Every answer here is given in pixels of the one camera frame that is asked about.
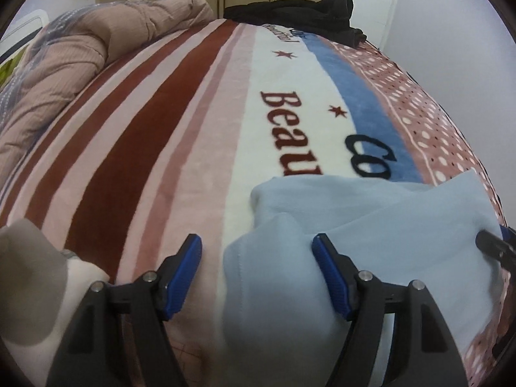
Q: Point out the light blue pants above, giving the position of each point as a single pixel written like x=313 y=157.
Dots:
x=363 y=209

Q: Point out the pink quilt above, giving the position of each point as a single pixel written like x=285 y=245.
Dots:
x=60 y=56

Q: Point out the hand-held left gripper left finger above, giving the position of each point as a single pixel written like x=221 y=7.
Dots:
x=181 y=280

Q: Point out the grey cloth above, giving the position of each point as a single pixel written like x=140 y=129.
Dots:
x=24 y=270

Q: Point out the white cloth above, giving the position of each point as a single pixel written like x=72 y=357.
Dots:
x=86 y=275

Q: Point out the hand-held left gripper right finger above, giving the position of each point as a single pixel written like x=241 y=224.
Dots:
x=333 y=280

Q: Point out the green pillow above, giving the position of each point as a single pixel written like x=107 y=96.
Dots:
x=5 y=73

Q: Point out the black clothes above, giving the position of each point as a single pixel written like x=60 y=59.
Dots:
x=290 y=12

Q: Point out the striped dotted printed blanket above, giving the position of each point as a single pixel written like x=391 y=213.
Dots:
x=161 y=129

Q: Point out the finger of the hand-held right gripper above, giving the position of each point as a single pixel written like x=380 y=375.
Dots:
x=490 y=242

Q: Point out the white bed headboard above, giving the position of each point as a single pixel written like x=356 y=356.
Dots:
x=28 y=24

